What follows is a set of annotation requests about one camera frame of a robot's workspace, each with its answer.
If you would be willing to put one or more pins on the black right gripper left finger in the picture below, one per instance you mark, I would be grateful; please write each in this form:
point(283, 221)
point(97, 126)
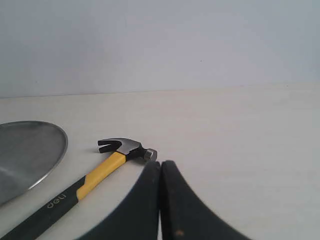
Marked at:
point(137, 216)

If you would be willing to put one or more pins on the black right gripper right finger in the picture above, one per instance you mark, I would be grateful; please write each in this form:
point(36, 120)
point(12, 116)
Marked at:
point(183, 214)

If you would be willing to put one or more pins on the yellow black claw hammer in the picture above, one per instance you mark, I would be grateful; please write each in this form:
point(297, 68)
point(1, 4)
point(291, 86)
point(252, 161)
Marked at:
point(122, 150)

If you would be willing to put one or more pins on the round steel plate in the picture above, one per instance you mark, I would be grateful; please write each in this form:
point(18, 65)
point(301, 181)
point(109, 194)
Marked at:
point(29, 151)

